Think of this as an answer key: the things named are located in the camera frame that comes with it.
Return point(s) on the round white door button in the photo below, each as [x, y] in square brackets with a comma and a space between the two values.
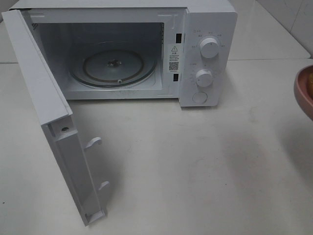
[199, 97]

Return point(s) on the white timer knob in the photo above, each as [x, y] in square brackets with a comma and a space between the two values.
[204, 78]

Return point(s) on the white microwave door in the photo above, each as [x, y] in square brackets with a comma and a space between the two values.
[55, 116]

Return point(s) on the pink round plate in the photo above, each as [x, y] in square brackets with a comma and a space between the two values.
[303, 99]

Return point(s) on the toy hamburger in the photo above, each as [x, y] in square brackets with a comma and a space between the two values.
[309, 85]

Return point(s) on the glass microwave turntable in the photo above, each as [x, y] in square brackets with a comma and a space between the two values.
[113, 64]

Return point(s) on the white microwave oven body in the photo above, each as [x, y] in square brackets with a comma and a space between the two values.
[176, 26]

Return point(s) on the upper white power knob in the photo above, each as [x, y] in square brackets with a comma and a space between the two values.
[209, 47]

